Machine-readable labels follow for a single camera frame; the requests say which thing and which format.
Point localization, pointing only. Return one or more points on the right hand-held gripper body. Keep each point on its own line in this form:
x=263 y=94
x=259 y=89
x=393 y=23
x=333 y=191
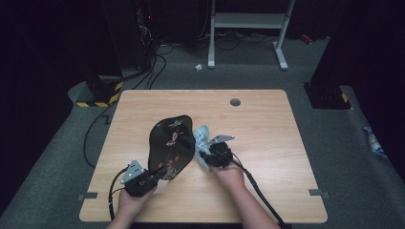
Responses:
x=219 y=154

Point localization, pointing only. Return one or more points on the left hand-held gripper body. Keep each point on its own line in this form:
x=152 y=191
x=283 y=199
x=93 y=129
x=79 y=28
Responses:
x=138 y=184

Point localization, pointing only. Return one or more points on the blue striped towel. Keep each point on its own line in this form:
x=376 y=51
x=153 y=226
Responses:
x=200 y=136

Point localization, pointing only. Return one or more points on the person's left hand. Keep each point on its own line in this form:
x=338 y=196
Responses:
x=135 y=203

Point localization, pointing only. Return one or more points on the person's right hand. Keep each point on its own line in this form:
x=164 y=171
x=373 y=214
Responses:
x=230 y=176

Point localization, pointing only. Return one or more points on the grey tape strip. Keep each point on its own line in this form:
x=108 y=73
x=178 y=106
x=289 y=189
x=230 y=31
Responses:
x=85 y=196
x=318 y=192

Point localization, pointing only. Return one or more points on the white crumpled paper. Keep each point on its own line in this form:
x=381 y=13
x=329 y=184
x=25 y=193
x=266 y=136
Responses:
x=198 y=67

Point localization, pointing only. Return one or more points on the black base with striped tape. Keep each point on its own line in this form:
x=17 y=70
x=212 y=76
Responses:
x=100 y=93
x=326 y=97

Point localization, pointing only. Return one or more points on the dark equipment rack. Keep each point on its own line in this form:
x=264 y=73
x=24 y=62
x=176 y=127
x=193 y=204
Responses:
x=143 y=35

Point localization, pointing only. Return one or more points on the white metal stand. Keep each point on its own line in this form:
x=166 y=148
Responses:
x=248 y=20

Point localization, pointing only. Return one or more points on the small red object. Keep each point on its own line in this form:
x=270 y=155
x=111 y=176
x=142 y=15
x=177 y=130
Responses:
x=307 y=39

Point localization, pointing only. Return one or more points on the blue white packet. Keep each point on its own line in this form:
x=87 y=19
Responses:
x=374 y=141

